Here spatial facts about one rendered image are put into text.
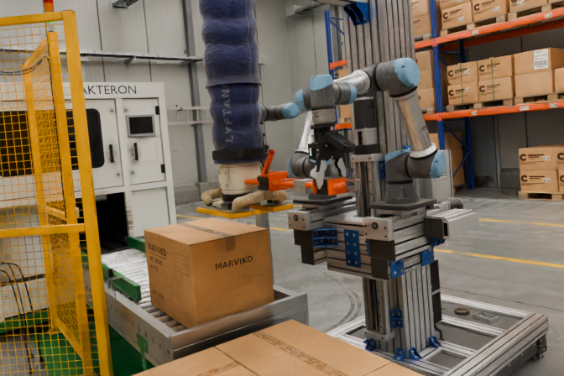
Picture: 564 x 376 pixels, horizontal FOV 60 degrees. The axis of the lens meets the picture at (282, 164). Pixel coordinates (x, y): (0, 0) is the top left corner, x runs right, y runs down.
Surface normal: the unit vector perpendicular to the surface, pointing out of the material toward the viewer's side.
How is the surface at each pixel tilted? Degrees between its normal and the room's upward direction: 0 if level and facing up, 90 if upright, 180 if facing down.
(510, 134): 90
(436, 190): 90
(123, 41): 90
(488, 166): 90
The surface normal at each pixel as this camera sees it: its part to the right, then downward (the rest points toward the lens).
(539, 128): -0.76, 0.10
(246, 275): 0.56, 0.00
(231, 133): -0.07, -0.24
